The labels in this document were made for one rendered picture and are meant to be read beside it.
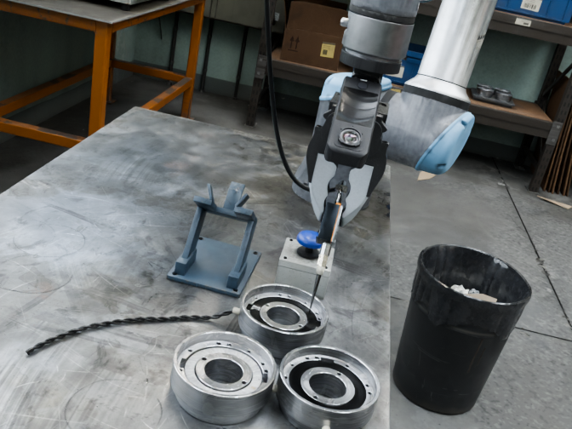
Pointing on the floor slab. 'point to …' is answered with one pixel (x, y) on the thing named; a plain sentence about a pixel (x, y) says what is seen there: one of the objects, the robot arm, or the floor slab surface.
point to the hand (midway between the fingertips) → (332, 216)
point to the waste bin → (456, 326)
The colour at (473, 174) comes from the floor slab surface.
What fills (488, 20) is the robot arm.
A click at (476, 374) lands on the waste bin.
